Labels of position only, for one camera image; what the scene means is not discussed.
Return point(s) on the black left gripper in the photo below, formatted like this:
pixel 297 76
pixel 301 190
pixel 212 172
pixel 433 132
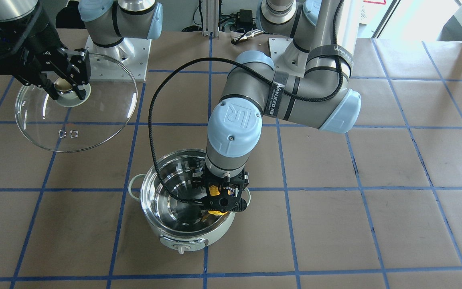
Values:
pixel 246 178

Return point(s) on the yellow toy corn cob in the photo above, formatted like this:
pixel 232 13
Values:
pixel 217 199

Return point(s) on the silver metal connector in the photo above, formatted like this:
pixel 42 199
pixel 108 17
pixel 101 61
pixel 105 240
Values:
pixel 246 36

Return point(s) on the aluminium frame post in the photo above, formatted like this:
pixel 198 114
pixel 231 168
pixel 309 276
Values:
pixel 210 18

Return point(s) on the pale green cooking pot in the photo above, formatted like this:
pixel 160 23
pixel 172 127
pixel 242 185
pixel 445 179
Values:
pixel 179 226

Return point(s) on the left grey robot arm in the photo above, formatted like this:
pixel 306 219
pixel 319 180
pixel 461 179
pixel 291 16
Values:
pixel 255 87

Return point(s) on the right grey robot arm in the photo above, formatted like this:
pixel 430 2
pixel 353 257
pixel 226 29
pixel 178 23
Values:
pixel 108 21

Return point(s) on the black power adapter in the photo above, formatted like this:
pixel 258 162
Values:
pixel 244 19

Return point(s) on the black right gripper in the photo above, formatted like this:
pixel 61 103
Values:
pixel 34 41

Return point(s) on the glass pot lid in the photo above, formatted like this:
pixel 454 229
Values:
pixel 69 124

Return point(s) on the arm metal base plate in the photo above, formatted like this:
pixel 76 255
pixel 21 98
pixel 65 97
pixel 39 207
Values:
pixel 318 72
pixel 124 62

